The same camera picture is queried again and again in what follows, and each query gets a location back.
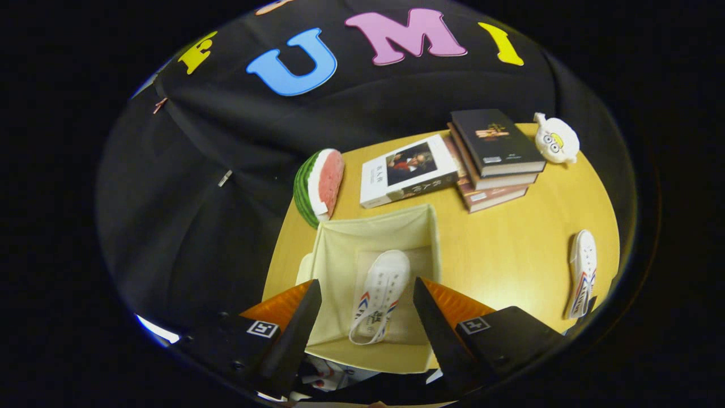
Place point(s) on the white plush toy with goggles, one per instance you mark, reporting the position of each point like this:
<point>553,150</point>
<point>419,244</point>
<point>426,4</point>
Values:
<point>558,141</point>

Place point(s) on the reddish brown book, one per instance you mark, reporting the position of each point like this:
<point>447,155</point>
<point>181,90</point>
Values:
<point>493,198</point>

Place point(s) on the silver clip on cloth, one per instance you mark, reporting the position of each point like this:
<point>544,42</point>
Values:
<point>225,178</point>

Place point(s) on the white canvas shoe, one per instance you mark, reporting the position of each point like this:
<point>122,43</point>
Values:
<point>385,277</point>
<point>583,255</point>

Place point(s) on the beige fabric storage box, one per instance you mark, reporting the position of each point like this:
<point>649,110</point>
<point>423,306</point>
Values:
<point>340,255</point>

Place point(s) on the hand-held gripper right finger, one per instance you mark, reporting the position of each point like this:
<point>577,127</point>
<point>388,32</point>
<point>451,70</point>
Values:
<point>442,340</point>

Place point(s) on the brown book with white pages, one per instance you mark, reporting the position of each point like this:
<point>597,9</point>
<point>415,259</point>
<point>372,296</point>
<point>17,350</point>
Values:
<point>504,182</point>

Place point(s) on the black hardcover book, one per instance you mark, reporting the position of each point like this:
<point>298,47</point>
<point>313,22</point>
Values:
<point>510,150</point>

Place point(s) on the white book with portrait cover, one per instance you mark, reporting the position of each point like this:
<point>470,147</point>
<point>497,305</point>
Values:
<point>376,187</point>

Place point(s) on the watermelon slice toy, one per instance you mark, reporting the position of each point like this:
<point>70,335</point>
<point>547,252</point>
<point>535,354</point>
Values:
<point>320,187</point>

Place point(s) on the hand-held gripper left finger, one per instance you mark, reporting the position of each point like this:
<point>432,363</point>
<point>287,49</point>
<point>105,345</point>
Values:
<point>286,351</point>

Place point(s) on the red clip on cloth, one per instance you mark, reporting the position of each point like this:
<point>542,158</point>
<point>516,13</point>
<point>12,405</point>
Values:
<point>160,105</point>

